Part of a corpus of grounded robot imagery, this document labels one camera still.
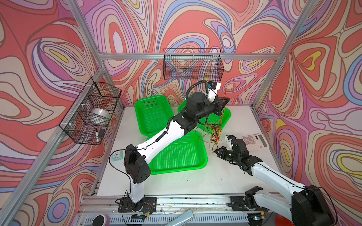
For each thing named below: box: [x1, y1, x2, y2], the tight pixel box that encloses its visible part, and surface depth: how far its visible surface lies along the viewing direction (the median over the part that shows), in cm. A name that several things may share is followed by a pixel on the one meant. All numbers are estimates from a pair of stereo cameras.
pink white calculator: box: [241, 132, 270, 152], surface depth 97 cm
